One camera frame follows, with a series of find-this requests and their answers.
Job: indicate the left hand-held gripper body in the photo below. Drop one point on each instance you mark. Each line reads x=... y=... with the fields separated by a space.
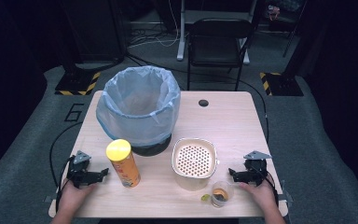
x=78 y=174

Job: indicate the black folding chair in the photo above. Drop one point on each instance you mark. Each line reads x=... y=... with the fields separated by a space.
x=217 y=43

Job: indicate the black bin with blue bag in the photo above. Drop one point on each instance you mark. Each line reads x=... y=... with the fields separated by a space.
x=138 y=109

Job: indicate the black yellow striped base plate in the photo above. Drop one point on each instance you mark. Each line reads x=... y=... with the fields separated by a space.
x=281 y=84
x=77 y=84

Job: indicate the orange chip can yellow lid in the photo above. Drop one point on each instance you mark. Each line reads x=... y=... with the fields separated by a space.
x=125 y=165

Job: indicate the person's right hand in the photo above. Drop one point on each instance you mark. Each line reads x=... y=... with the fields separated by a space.
x=259 y=196

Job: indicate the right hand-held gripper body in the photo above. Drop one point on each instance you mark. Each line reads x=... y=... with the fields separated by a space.
x=254 y=171

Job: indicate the person's left hand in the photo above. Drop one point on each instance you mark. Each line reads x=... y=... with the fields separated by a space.
x=71 y=196

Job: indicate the beige perforated strainer basket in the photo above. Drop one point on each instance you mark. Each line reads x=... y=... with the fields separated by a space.
x=194 y=161

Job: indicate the grey metal table bracket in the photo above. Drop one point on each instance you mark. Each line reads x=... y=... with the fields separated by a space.
x=286 y=194
x=49 y=199

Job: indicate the small yellow-green scrap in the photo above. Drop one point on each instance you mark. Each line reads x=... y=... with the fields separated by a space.
x=205 y=197

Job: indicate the clear glass cup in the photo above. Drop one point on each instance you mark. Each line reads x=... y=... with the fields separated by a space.
x=220 y=194

